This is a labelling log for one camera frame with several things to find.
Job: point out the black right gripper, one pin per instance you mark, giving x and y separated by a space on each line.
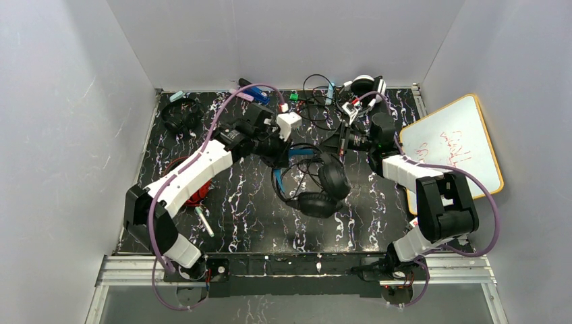
339 139

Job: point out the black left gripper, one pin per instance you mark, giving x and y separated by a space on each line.
277 149

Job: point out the blue black headphones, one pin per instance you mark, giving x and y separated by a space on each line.
312 181

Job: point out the red headphones with cable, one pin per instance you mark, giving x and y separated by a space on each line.
196 198

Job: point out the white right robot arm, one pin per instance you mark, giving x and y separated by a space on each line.
444 203

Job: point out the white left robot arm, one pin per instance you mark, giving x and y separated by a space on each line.
149 210

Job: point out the white headphones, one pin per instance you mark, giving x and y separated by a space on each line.
363 84

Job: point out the blue stapler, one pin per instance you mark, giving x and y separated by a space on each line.
255 92

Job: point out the pink marker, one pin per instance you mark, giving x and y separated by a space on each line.
242 95

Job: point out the light blue marker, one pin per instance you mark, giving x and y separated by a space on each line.
330 94

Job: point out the mint eraser block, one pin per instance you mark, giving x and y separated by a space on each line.
176 96

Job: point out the white green marker pen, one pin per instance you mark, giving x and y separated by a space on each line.
204 221

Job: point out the small white red box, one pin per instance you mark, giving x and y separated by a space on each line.
413 223

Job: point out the yellow framed whiteboard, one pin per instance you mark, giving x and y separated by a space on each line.
455 135

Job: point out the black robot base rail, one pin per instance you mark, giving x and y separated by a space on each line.
298 274

